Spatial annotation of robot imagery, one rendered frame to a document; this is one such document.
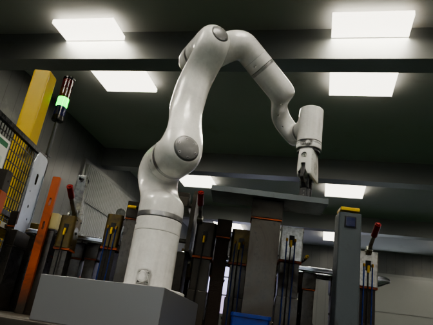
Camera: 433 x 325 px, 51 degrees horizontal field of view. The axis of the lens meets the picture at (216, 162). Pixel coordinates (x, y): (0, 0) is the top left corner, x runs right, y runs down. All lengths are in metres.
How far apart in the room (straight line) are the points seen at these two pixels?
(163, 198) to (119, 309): 0.31
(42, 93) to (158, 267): 1.80
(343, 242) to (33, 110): 1.87
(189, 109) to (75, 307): 0.59
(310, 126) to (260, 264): 0.49
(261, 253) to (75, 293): 0.60
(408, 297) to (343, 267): 10.59
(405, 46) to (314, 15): 0.76
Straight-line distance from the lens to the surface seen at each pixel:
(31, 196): 2.05
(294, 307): 1.58
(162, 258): 1.14
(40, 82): 2.80
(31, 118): 2.71
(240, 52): 1.52
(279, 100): 1.55
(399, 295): 12.00
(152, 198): 1.18
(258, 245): 1.43
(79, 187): 1.78
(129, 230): 1.61
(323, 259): 12.02
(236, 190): 1.44
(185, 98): 1.31
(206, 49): 1.36
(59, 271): 1.71
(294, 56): 3.93
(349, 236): 1.48
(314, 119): 1.57
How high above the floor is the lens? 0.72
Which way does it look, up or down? 21 degrees up
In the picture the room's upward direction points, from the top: 9 degrees clockwise
